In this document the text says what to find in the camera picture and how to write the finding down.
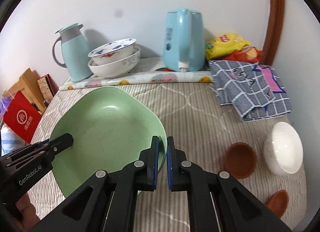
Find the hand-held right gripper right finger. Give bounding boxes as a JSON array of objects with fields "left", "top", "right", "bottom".
[{"left": 166, "top": 136, "right": 293, "bottom": 232}]

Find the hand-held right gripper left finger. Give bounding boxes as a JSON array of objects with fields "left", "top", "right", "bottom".
[{"left": 32, "top": 136, "right": 160, "bottom": 232}]

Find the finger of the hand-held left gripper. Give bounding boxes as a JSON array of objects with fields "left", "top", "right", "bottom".
[{"left": 31, "top": 133, "right": 74, "bottom": 156}]

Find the green square plate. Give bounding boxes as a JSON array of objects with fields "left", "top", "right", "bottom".
[{"left": 49, "top": 86, "right": 167, "bottom": 197}]

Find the small brown bowl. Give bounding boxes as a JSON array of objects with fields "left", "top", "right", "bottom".
[
  {"left": 224, "top": 142, "right": 257, "bottom": 179},
  {"left": 265, "top": 189, "right": 289, "bottom": 219}
]

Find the plain white bowl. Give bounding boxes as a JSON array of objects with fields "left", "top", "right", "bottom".
[{"left": 264, "top": 122, "right": 304, "bottom": 175}]

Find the person's left hand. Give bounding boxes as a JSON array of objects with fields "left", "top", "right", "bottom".
[{"left": 15, "top": 192, "right": 40, "bottom": 226}]

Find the pale blue plastic bag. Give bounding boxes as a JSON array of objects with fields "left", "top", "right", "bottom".
[{"left": 0, "top": 125, "right": 25, "bottom": 155}]

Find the red paper bag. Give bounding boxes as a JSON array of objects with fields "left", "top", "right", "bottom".
[{"left": 2, "top": 90, "right": 43, "bottom": 144}]

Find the red patterned book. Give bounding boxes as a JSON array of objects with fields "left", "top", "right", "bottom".
[{"left": 37, "top": 74, "right": 58, "bottom": 103}]

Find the light blue thermos jug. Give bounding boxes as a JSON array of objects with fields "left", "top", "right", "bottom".
[{"left": 52, "top": 23, "right": 93, "bottom": 82}]

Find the rolled fruit print tablecloth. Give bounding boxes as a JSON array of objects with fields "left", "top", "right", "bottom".
[{"left": 59, "top": 70, "right": 215, "bottom": 91}]

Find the white swirl pattern bowl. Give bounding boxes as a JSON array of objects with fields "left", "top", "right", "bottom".
[{"left": 87, "top": 46, "right": 141, "bottom": 78}]

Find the blue fish print bowl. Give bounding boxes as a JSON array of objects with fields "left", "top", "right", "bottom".
[{"left": 87, "top": 38, "right": 137, "bottom": 66}]

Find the grey checked cloth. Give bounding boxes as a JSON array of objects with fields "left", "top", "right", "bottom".
[{"left": 208, "top": 60, "right": 293, "bottom": 123}]

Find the light blue electric kettle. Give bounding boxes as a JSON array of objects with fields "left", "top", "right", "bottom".
[{"left": 163, "top": 9, "right": 208, "bottom": 72}]

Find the yellow chip bag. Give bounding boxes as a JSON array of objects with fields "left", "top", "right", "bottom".
[{"left": 205, "top": 32, "right": 251, "bottom": 61}]

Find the red chip bag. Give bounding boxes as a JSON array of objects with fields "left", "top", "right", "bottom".
[{"left": 222, "top": 46, "right": 265, "bottom": 63}]

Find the brown wooden door frame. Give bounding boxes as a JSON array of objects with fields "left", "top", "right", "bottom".
[{"left": 260, "top": 0, "right": 286, "bottom": 66}]

